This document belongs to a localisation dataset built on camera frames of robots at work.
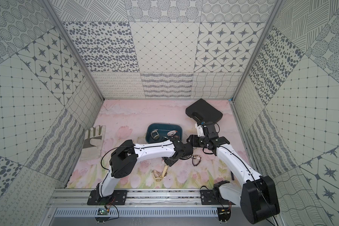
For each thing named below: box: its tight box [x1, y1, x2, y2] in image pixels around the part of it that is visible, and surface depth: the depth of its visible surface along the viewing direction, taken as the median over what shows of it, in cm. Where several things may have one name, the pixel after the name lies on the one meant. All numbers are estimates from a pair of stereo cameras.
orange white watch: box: [166, 129, 178, 137], surface depth 100 cm
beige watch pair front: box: [151, 165, 169, 183], surface depth 82 cm
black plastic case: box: [185, 98, 223, 123], surface depth 109 cm
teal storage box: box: [145, 122, 183, 144], surface depth 100 cm
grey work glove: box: [80, 125, 106, 162], surface depth 95 cm
